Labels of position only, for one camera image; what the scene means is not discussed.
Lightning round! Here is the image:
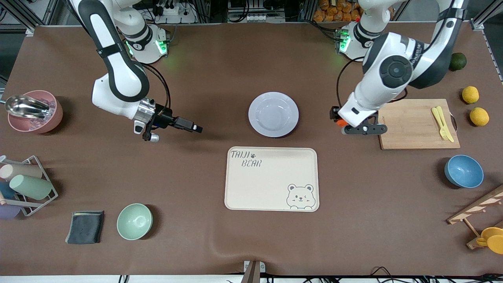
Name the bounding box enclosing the pale lilac round plate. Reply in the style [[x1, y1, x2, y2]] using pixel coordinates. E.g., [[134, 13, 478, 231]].
[[248, 92, 299, 138]]

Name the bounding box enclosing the wooden cutting board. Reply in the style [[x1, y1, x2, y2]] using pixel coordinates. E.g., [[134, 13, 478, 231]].
[[377, 99, 461, 150]]

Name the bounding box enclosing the cream bear print tray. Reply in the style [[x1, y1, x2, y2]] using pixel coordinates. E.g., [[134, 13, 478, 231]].
[[224, 147, 319, 212]]

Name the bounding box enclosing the crate of orange fruit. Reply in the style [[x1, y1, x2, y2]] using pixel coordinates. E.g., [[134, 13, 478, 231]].
[[313, 0, 364, 23]]

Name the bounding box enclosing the yellow plastic fork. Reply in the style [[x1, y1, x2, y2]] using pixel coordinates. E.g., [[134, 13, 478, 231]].
[[431, 107, 450, 141]]

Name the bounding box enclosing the white power strip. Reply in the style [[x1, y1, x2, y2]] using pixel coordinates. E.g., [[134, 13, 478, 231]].
[[151, 0, 197, 23]]

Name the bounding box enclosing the mint green bowl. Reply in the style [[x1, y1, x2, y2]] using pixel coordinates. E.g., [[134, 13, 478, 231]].
[[117, 203, 153, 241]]

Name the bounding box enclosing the brown table mat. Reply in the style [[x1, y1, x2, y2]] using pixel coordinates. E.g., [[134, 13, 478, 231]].
[[0, 22, 503, 276]]

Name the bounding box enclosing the white socket bar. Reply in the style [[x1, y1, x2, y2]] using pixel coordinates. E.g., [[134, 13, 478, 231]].
[[244, 14, 285, 23]]

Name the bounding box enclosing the pink bowl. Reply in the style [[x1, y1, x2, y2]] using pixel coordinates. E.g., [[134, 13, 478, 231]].
[[8, 90, 63, 134]]

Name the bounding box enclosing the dark green lime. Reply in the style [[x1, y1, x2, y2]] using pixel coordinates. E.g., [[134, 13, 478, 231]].
[[449, 52, 467, 72]]

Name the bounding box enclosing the dark grey folded cloth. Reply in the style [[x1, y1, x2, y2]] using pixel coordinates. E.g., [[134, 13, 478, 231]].
[[65, 211, 105, 245]]

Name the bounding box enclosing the yellow lemon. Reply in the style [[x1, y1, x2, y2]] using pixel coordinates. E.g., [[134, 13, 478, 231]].
[[462, 86, 480, 104], [470, 107, 490, 127]]

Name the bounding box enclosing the blue bowl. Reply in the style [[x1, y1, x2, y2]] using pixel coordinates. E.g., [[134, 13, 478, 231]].
[[444, 154, 484, 189]]

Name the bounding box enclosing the shiny metal scoop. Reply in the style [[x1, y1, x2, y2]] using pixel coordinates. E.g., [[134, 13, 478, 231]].
[[0, 95, 51, 119]]

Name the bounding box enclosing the pale green cup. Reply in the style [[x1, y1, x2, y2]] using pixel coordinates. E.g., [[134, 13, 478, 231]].
[[9, 174, 53, 200]]

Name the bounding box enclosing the beige cup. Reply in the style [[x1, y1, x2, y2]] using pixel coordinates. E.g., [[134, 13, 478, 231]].
[[0, 163, 43, 181]]

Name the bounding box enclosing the wooden drying rack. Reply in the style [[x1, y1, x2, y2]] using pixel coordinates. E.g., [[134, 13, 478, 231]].
[[447, 185, 503, 250]]

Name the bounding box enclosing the blue cup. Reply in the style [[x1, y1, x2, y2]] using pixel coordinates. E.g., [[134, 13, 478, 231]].
[[0, 182, 16, 200]]

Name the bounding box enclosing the purple cup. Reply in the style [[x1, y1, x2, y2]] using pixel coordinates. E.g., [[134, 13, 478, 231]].
[[0, 204, 21, 220]]

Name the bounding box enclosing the yellow plastic cup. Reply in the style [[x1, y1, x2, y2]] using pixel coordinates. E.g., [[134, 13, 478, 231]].
[[476, 227, 503, 255]]

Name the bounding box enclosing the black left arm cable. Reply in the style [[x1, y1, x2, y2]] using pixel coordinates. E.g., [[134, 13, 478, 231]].
[[336, 56, 370, 112]]

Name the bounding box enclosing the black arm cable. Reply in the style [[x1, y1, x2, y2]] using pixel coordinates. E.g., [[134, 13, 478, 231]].
[[141, 63, 172, 118], [336, 56, 370, 112]]

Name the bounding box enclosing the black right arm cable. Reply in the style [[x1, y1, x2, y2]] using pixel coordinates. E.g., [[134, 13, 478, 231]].
[[141, 63, 172, 118]]

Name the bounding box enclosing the grey wire cup rack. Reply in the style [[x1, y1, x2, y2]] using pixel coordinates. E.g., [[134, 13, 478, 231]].
[[0, 155, 59, 217]]

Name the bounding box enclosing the grey metal camera bracket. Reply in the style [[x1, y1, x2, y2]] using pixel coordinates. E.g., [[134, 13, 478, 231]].
[[240, 260, 266, 283]]

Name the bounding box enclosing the aluminium frame post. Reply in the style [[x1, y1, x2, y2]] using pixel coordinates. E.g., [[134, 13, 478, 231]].
[[0, 0, 59, 37], [470, 0, 503, 32]]

